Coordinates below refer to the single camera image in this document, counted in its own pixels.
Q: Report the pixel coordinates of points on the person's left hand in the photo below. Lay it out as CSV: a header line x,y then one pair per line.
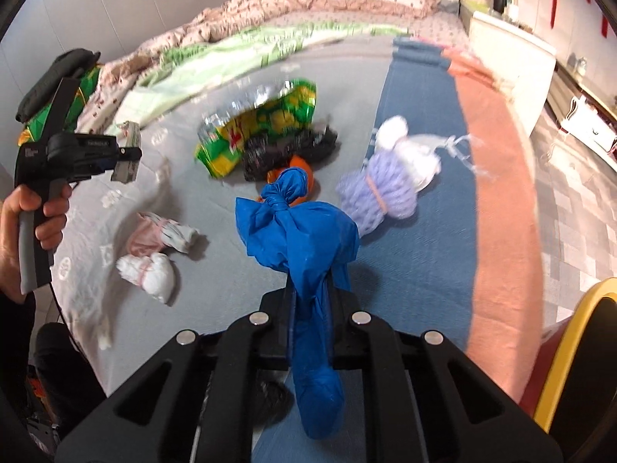
x,y
53,217

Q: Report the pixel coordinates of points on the pink dotted quilt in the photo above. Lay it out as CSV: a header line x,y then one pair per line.
x,y
212,24

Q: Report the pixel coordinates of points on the purple white bag bundle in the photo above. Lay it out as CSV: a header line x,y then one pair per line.
x,y
381,188

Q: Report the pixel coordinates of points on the white low cabinet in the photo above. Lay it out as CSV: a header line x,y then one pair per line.
x,y
588,120

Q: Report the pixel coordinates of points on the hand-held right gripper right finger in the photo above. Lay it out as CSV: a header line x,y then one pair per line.
x,y
344,337

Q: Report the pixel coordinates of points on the black folded cloth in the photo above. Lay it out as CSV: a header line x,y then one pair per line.
x,y
58,70

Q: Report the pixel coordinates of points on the green floral quilt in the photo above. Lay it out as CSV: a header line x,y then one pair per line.
x,y
193,67

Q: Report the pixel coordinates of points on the small glass bottle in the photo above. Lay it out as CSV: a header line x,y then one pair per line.
x,y
578,63

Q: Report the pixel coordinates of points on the green snack packet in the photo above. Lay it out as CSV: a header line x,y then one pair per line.
x,y
270,115

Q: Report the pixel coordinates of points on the dotted bed sheet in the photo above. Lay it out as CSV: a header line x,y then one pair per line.
x,y
434,24

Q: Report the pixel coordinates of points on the person's black trousers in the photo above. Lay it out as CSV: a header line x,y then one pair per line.
x,y
67,376

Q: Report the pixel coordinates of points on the orange peel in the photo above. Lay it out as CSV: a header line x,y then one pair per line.
x,y
310,181

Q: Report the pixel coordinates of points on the black plastic bag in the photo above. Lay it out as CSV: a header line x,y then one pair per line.
x,y
289,152

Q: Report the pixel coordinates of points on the red hanging ornament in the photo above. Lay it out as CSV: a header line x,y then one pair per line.
x,y
554,9
604,26

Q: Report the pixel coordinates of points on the yellow trash bin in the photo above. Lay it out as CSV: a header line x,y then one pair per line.
x,y
564,347

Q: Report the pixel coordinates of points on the person's left forearm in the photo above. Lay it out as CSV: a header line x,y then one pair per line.
x,y
14,347

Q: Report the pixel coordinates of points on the blue plastic bag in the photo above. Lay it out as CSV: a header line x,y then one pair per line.
x,y
299,231

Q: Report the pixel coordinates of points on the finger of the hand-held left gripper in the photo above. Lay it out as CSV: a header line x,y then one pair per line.
x,y
130,155

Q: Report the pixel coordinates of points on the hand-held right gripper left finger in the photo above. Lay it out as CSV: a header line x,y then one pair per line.
x,y
277,330

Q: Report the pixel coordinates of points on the green patterned cushion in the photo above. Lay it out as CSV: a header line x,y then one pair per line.
x,y
87,89

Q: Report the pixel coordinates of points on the white nightstand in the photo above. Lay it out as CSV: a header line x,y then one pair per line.
x,y
511,67

